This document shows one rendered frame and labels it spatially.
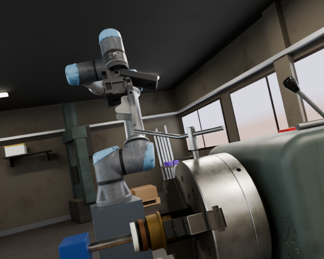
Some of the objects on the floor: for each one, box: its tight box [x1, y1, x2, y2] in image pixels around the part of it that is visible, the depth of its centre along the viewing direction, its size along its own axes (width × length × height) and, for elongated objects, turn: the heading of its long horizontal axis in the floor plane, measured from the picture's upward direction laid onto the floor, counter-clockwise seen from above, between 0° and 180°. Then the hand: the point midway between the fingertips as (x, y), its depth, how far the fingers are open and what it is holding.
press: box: [62, 103, 97, 224], centre depth 692 cm, size 79×95×292 cm
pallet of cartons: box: [129, 184, 160, 207], centre depth 726 cm, size 123×82×43 cm
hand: (136, 121), depth 78 cm, fingers closed
